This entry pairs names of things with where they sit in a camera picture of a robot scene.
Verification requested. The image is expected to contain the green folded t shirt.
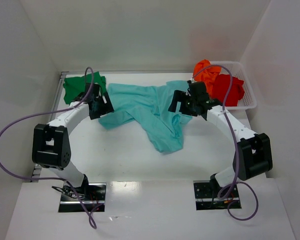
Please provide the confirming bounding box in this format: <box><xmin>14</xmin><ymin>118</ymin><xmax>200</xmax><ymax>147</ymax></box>
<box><xmin>63</xmin><ymin>72</ymin><xmax>107</xmax><ymax>105</ymax></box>

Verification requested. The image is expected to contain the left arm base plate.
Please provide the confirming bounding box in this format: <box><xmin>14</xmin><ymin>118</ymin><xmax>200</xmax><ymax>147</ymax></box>
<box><xmin>52</xmin><ymin>183</ymin><xmax>107</xmax><ymax>213</ymax></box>

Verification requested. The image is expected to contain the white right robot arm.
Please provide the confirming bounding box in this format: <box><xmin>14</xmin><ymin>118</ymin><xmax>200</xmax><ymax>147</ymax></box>
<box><xmin>168</xmin><ymin>81</ymin><xmax>273</xmax><ymax>189</ymax></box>

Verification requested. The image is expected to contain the orange t shirt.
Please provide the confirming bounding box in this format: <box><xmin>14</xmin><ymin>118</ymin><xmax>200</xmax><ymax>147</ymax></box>
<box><xmin>193</xmin><ymin>59</ymin><xmax>222</xmax><ymax>97</ymax></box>

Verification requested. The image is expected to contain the teal t shirt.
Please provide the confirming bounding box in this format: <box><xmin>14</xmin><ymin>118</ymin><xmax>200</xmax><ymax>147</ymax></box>
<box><xmin>98</xmin><ymin>80</ymin><xmax>192</xmax><ymax>153</ymax></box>

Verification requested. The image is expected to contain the white plastic basket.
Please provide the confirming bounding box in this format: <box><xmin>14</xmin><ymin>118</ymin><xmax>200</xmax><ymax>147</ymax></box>
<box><xmin>211</xmin><ymin>61</ymin><xmax>257</xmax><ymax>111</ymax></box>

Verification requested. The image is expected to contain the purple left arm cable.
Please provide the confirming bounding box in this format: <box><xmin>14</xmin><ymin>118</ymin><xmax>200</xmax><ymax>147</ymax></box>
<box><xmin>0</xmin><ymin>66</ymin><xmax>106</xmax><ymax>230</ymax></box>

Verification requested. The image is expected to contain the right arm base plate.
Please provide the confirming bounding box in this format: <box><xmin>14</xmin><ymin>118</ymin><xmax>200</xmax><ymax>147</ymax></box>
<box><xmin>193</xmin><ymin>181</ymin><xmax>242</xmax><ymax>211</ymax></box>

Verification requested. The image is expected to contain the red t shirt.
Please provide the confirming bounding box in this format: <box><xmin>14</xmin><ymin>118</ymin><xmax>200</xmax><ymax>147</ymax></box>
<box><xmin>212</xmin><ymin>74</ymin><xmax>245</xmax><ymax>107</ymax></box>

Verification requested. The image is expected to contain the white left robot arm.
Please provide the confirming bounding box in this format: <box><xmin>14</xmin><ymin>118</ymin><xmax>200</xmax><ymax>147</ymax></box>
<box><xmin>32</xmin><ymin>83</ymin><xmax>114</xmax><ymax>188</ymax></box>

